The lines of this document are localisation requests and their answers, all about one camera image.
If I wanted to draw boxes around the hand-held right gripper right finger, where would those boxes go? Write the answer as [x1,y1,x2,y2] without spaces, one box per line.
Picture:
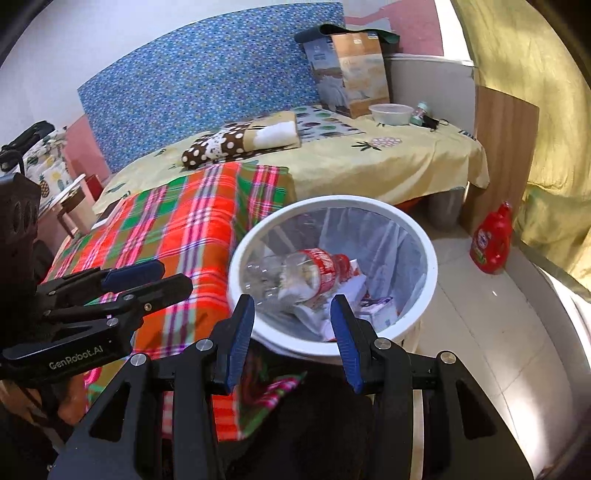
[330,294,534,480]

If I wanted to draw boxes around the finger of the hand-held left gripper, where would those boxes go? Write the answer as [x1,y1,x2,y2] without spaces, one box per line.
[41,274,194,324]
[37,259,166,301]

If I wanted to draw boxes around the wooden board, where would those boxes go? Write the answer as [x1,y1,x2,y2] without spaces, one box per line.
[459,85,540,236]

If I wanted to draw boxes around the clear plastic bin liner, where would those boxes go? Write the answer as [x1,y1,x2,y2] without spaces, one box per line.
[240,208,428,342]

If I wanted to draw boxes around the plaid tablecloth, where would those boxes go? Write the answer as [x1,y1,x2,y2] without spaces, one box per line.
[41,162,308,444]

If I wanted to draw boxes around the pineapple print quilt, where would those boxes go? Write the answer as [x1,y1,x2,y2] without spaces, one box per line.
[21,129,75,213]

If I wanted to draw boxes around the grey bedding package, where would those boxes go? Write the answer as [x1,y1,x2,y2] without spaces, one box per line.
[302,37,352,116]

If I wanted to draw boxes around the black clothes pile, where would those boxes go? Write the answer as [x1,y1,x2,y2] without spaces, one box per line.
[0,121,56,174]

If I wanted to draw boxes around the red detergent bottle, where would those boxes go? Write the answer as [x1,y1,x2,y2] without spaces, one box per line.
[470,202,514,275]

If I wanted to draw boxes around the clear plastic bowl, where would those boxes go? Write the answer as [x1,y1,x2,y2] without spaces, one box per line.
[368,103,415,126]

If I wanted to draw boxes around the white bed board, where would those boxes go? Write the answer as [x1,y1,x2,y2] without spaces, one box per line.
[383,53,476,134]

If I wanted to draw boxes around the yellow curtain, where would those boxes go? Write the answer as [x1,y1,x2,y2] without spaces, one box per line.
[450,0,591,301]

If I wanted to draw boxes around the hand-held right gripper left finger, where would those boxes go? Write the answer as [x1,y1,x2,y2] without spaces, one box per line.
[48,294,256,480]

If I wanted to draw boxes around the yellow printed bedsheet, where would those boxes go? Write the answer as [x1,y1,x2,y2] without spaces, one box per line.
[92,105,489,217]

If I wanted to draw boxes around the clear plastic bottle red label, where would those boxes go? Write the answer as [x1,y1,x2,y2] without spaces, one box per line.
[240,248,354,310]

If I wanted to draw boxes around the white round trash bin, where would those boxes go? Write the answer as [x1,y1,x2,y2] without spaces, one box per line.
[228,196,439,358]

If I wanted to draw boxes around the blue patterned cushion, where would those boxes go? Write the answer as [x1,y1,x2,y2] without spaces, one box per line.
[77,2,346,174]

